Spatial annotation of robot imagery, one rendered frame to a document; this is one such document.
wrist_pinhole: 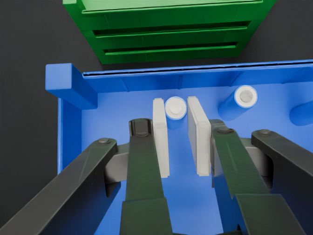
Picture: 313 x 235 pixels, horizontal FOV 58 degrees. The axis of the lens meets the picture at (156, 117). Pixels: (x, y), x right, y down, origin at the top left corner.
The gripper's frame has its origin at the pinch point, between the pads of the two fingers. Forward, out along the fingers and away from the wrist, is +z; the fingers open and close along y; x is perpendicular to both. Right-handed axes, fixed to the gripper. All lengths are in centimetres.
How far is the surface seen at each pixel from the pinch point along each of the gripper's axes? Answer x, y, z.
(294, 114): -1.6, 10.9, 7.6
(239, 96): 1.4, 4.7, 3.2
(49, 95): -5, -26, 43
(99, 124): -1.9, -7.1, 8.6
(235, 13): 8.6, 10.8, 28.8
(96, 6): 11.2, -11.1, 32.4
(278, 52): 1, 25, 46
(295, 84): 0.7, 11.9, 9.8
